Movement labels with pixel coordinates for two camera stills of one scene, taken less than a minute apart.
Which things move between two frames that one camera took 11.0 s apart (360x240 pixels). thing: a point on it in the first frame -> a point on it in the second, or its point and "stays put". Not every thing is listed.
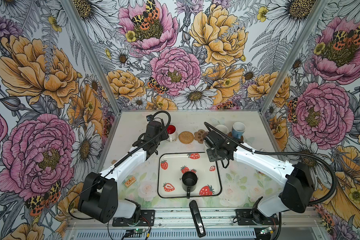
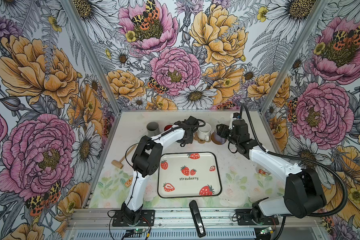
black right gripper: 211,157 -> 222,130
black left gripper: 164,133 -> 189,140
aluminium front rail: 180,217 stays put
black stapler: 197,219 stays put
